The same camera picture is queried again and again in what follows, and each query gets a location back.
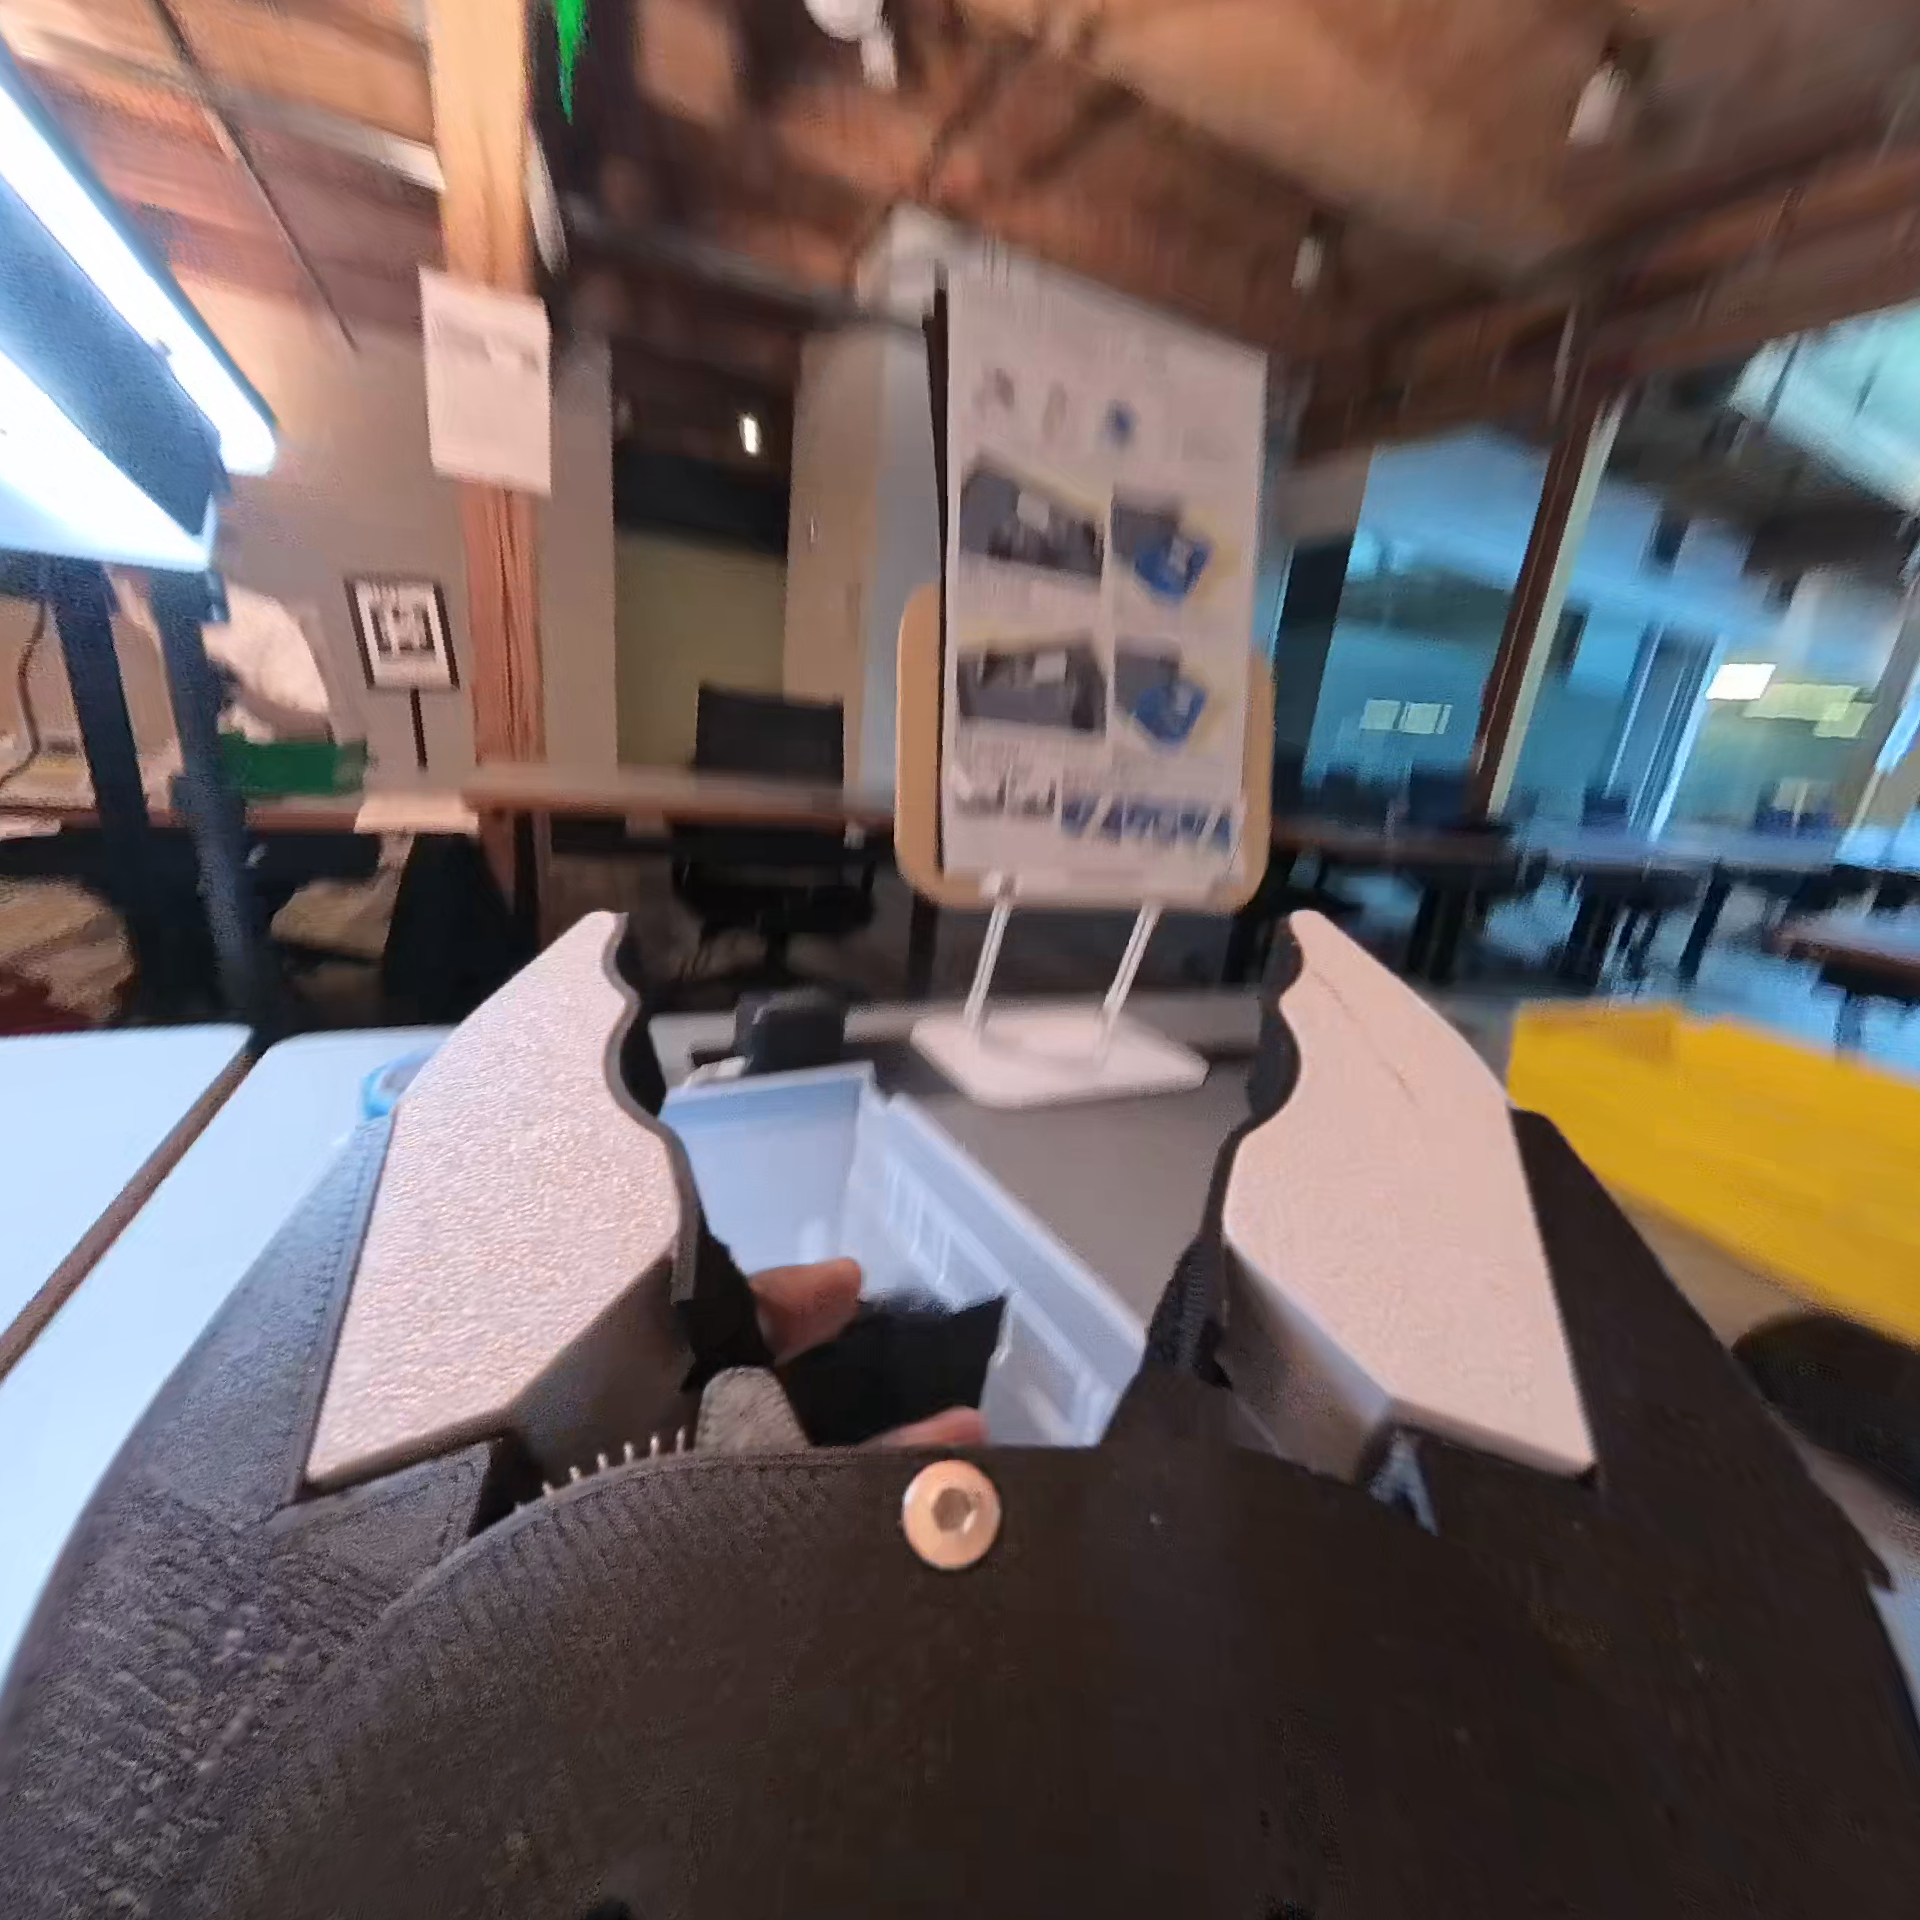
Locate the white clear-legged display stand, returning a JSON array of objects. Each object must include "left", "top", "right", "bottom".
[{"left": 910, "top": 882, "right": 1210, "bottom": 1112}]

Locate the printed instruction sheet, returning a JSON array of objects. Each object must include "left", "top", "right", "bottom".
[{"left": 938, "top": 246, "right": 1273, "bottom": 889}]

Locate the black mesh cushion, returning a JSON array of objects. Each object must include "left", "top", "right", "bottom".
[{"left": 1728, "top": 1310, "right": 1920, "bottom": 1496}]

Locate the brown wooden table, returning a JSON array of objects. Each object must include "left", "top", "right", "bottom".
[{"left": 463, "top": 762, "right": 902, "bottom": 836}]

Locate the white paper notice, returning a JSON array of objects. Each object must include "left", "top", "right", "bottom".
[{"left": 419, "top": 268, "right": 557, "bottom": 497}]

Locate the framed tag sign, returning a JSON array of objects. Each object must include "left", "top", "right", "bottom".
[{"left": 343, "top": 574, "right": 463, "bottom": 770}]

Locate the green plastic bin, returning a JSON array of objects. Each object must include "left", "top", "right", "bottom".
[{"left": 223, "top": 733, "right": 373, "bottom": 800}]

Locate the white led light panel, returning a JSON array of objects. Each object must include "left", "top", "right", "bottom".
[{"left": 0, "top": 47, "right": 283, "bottom": 574}]

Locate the small black device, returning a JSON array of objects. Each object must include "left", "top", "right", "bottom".
[{"left": 734, "top": 987, "right": 851, "bottom": 1078}]

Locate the yellow plastic bin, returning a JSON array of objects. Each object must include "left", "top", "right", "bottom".
[{"left": 1505, "top": 1003, "right": 1920, "bottom": 1343}]

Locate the person's left hand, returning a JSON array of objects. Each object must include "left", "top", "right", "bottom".
[{"left": 752, "top": 1256, "right": 987, "bottom": 1448}]

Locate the black office chair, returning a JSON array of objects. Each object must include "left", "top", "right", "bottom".
[{"left": 670, "top": 684, "right": 889, "bottom": 984}]

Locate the pale wooden display board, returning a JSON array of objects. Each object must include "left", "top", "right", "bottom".
[{"left": 896, "top": 584, "right": 1279, "bottom": 911}]

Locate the white plastic bin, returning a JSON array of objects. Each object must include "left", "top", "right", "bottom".
[{"left": 656, "top": 1061, "right": 1153, "bottom": 1448}]

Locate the wooden support pillar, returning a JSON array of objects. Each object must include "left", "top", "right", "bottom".
[{"left": 427, "top": 0, "right": 552, "bottom": 768}]

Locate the dark wooden table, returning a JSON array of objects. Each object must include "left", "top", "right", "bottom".
[{"left": 1273, "top": 819, "right": 1920, "bottom": 1038}]

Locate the black light stand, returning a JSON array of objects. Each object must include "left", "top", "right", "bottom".
[{"left": 0, "top": 551, "right": 275, "bottom": 1042}]

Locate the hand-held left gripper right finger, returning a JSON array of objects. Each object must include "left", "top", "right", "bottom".
[{"left": 1146, "top": 911, "right": 1598, "bottom": 1488}]

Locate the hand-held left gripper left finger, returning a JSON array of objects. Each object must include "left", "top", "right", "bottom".
[{"left": 306, "top": 911, "right": 707, "bottom": 1489}]

